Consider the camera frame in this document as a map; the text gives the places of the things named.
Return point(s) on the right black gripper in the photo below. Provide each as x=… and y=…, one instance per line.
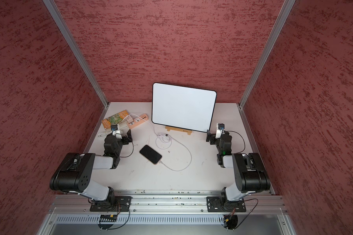
x=212, y=136

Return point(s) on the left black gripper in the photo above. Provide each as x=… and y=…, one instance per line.
x=126, y=141

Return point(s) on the black phone pink case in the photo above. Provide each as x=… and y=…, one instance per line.
x=150, y=154

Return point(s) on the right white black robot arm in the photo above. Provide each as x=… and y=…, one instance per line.
x=250, y=175

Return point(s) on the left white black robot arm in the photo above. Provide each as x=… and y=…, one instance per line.
x=74, y=173

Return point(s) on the white charger in strip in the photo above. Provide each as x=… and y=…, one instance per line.
x=129, y=119

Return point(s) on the colourful patterned book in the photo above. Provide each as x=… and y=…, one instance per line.
x=114, y=119

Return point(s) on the pink power strip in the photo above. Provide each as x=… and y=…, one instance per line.
x=137, y=120

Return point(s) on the wooden board stand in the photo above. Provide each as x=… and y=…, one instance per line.
x=170, y=128

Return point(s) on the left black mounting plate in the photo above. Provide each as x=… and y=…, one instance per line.
x=119, y=204

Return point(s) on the black mounting plate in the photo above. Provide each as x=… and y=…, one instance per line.
x=119, y=204
x=216, y=204

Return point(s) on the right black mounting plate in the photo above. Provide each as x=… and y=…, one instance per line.
x=216, y=204

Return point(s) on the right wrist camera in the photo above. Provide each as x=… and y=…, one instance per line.
x=220, y=129

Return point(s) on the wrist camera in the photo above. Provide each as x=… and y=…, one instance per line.
x=115, y=130
x=220, y=129

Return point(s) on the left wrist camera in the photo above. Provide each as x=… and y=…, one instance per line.
x=115, y=130

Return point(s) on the white board black frame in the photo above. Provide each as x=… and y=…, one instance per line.
x=183, y=107

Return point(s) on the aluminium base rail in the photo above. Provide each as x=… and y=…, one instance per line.
x=170, y=202

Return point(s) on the left aluminium corner post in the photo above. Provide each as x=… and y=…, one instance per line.
x=66, y=33

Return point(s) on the aluminium corner post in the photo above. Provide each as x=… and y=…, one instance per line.
x=273, y=36
x=66, y=33

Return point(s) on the right aluminium corner post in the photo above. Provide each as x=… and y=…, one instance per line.
x=273, y=36

